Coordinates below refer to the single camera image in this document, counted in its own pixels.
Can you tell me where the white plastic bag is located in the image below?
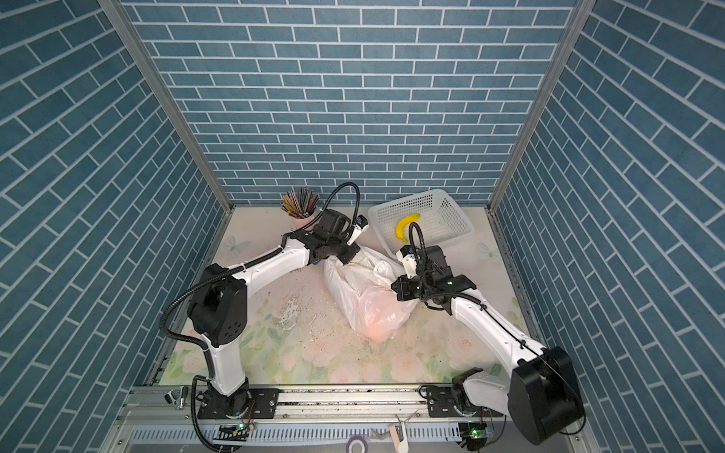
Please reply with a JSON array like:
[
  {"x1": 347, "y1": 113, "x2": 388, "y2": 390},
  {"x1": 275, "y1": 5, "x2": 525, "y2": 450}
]
[{"x1": 324, "y1": 247, "x2": 418, "y2": 343}]

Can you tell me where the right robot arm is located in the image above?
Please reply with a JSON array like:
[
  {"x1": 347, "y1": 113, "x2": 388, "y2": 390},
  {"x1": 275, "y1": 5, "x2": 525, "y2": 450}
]
[{"x1": 391, "y1": 245, "x2": 586, "y2": 445}]

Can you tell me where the pink pencil cup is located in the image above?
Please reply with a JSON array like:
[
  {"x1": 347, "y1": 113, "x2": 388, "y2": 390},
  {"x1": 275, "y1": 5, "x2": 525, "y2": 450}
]
[{"x1": 293, "y1": 213, "x2": 317, "y2": 230}]

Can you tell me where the coloured pencils bunch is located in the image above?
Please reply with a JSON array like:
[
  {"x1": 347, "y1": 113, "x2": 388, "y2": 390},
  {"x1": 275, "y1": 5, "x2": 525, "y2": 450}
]
[{"x1": 281, "y1": 187, "x2": 319, "y2": 219}]

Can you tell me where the white plastic basket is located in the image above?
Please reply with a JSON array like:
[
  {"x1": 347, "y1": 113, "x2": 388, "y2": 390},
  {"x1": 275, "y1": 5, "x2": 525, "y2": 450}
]
[{"x1": 367, "y1": 189, "x2": 475, "y2": 258}]

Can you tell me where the yellow toy banana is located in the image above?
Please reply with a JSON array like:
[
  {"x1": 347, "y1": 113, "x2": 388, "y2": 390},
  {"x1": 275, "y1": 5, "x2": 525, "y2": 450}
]
[{"x1": 395, "y1": 213, "x2": 421, "y2": 243}]

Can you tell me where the pink white clip tool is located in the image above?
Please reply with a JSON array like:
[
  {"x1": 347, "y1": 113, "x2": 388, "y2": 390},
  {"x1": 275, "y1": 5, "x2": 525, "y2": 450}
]
[{"x1": 389, "y1": 420, "x2": 410, "y2": 453}]

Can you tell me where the purple tape roll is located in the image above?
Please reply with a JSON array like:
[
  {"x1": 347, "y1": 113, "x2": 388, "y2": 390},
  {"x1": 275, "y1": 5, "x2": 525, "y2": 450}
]
[{"x1": 346, "y1": 435, "x2": 369, "y2": 453}]

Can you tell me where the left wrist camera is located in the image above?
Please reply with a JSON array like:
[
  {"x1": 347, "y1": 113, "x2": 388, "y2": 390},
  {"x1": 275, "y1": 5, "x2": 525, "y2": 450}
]
[{"x1": 347, "y1": 223, "x2": 369, "y2": 247}]

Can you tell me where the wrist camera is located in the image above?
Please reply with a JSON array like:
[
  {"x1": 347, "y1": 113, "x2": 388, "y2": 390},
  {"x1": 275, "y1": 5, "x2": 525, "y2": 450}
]
[
  {"x1": 347, "y1": 223, "x2": 369, "y2": 247},
  {"x1": 396, "y1": 247, "x2": 417, "y2": 279}
]

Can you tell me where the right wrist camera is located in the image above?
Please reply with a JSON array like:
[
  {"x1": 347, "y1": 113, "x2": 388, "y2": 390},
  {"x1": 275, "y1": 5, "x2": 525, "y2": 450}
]
[{"x1": 396, "y1": 247, "x2": 417, "y2": 279}]

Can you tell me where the left black corrugated cable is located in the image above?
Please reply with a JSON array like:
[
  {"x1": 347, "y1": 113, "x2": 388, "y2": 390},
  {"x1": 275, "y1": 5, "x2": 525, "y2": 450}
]
[{"x1": 157, "y1": 180, "x2": 362, "y2": 453}]

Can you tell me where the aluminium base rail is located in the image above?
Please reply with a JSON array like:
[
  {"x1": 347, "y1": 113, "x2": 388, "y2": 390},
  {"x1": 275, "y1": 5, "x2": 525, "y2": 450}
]
[{"x1": 101, "y1": 384, "x2": 595, "y2": 452}]

